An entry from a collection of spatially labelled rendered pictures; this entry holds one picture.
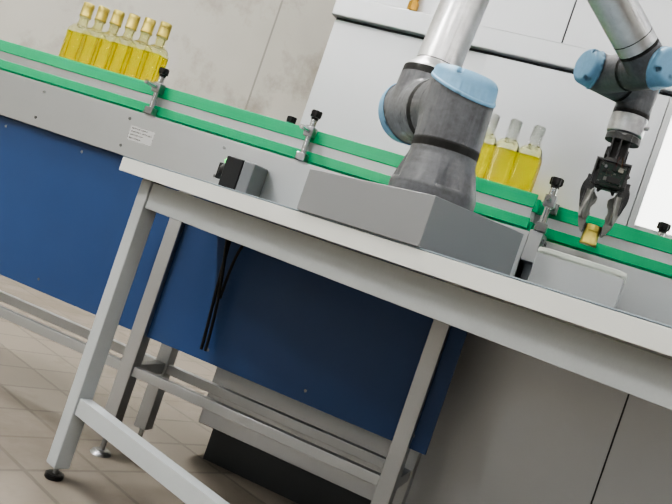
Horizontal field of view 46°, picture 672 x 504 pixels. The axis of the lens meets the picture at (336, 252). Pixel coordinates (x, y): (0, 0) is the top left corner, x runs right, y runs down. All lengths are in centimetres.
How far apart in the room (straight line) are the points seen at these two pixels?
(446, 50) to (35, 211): 132
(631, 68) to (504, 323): 64
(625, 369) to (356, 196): 51
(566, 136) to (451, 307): 98
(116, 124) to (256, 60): 337
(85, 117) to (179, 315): 62
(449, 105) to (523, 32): 94
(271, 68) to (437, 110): 435
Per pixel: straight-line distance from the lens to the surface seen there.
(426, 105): 136
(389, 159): 191
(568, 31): 223
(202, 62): 529
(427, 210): 123
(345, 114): 229
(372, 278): 133
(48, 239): 234
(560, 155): 211
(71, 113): 234
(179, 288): 209
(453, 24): 151
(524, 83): 217
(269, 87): 564
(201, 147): 209
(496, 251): 140
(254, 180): 194
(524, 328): 116
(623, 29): 159
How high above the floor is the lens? 71
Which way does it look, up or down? level
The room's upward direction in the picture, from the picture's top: 19 degrees clockwise
